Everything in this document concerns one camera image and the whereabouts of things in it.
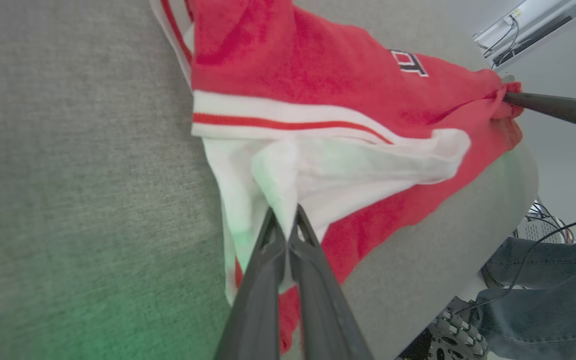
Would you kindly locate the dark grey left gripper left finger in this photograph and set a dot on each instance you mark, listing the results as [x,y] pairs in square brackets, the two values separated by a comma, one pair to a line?
[260,300]

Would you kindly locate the person in blue jeans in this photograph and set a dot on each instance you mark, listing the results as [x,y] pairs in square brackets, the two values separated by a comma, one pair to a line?
[553,300]

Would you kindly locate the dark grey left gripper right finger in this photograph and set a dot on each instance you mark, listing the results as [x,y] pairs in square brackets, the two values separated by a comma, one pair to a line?
[323,310]

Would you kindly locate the red and white jersey garment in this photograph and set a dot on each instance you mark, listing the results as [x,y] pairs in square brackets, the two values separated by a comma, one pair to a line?
[308,70]

